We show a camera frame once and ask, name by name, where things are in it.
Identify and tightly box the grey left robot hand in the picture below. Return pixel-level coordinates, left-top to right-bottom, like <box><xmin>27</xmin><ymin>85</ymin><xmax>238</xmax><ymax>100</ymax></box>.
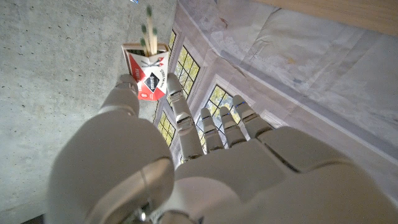
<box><xmin>46</xmin><ymin>72</ymin><xmax>398</xmax><ymax>224</ymax></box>

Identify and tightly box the red white matchbox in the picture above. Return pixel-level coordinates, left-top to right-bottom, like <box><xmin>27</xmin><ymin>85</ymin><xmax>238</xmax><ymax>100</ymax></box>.
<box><xmin>121</xmin><ymin>42</ymin><xmax>170</xmax><ymax>101</ymax></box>

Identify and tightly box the green wooden match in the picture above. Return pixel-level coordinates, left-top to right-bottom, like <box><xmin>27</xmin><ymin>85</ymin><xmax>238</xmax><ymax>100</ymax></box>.
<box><xmin>139</xmin><ymin>37</ymin><xmax>149</xmax><ymax>57</ymax></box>
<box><xmin>151</xmin><ymin>27</ymin><xmax>159</xmax><ymax>55</ymax></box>
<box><xmin>140</xmin><ymin>24</ymin><xmax>150</xmax><ymax>57</ymax></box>
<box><xmin>146</xmin><ymin>5</ymin><xmax>155</xmax><ymax>55</ymax></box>

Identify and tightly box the printed window backdrop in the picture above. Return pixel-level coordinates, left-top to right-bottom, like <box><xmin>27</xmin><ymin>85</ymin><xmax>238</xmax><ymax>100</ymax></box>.
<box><xmin>151</xmin><ymin>0</ymin><xmax>398</xmax><ymax>205</ymax></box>

